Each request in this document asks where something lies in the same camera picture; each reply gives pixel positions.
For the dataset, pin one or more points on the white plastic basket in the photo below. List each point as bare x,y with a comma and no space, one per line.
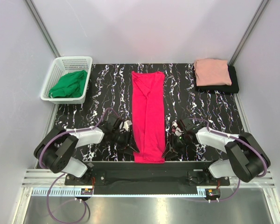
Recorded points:
60,67

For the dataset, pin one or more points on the folded black t-shirt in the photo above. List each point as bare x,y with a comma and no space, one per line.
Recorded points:
226,89

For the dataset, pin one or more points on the black marble table mat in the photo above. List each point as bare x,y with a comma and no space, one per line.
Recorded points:
110,86

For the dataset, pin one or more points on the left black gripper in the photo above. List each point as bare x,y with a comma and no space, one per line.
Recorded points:
127,143

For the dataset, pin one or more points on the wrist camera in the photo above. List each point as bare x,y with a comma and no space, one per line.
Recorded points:
176,130
125,126

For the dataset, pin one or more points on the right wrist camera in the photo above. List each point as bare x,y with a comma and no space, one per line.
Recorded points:
176,130

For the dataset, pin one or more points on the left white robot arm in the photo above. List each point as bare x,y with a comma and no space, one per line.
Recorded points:
55,152

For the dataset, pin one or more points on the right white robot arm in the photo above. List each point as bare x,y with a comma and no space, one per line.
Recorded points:
246,158

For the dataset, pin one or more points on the green t-shirt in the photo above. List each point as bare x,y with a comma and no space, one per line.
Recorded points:
71,85

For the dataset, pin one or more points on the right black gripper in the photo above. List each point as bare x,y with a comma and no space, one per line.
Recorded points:
171,152

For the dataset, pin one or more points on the folded pink t-shirt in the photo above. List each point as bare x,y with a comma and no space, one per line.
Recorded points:
211,72

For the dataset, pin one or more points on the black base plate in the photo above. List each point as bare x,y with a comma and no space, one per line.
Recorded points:
133,179

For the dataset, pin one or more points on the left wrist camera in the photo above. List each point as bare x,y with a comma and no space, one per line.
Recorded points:
125,126

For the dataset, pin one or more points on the red t-shirt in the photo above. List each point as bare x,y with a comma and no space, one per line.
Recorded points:
148,116

